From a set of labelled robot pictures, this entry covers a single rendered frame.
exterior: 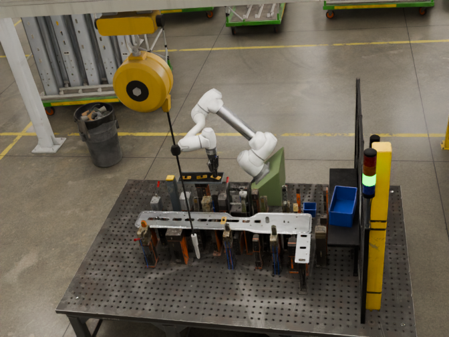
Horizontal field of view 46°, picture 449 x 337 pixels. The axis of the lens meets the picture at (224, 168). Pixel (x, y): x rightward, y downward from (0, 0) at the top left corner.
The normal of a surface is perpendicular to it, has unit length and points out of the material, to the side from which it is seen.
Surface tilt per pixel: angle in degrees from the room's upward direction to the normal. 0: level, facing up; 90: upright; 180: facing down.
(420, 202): 0
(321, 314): 0
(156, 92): 91
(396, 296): 0
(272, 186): 90
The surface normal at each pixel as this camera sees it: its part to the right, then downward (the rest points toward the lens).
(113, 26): -0.19, 0.59
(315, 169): -0.12, -0.81
